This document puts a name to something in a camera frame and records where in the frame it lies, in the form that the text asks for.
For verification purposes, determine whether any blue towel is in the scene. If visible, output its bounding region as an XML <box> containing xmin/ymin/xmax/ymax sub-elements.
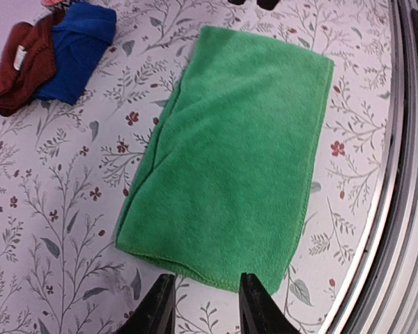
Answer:
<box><xmin>34</xmin><ymin>2</ymin><xmax>117</xmax><ymax>105</ymax></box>

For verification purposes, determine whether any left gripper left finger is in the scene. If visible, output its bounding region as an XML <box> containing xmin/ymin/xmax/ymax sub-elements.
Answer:
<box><xmin>115</xmin><ymin>273</ymin><xmax>176</xmax><ymax>334</ymax></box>

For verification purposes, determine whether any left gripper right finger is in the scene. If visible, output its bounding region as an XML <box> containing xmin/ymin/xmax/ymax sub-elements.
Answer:
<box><xmin>239</xmin><ymin>273</ymin><xmax>300</xmax><ymax>334</ymax></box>

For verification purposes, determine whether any red patterned bowl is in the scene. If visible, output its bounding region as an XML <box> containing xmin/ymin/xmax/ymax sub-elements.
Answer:
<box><xmin>40</xmin><ymin>0</ymin><xmax>71</xmax><ymax>8</ymax></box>

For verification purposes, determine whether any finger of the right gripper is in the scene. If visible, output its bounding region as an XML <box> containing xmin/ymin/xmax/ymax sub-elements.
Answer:
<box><xmin>228</xmin><ymin>0</ymin><xmax>245</xmax><ymax>5</ymax></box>
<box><xmin>256</xmin><ymin>0</ymin><xmax>279</xmax><ymax>10</ymax></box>

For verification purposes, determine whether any dark red towel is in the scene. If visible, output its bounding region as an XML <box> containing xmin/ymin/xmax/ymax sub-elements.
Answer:
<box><xmin>0</xmin><ymin>11</ymin><xmax>65</xmax><ymax>117</ymax></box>

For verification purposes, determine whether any front aluminium rail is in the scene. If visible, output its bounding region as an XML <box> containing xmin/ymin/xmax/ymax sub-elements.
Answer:
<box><xmin>320</xmin><ymin>1</ymin><xmax>418</xmax><ymax>333</ymax></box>

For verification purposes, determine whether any green towel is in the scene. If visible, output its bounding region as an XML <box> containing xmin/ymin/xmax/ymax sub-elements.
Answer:
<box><xmin>116</xmin><ymin>26</ymin><xmax>334</xmax><ymax>293</ymax></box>

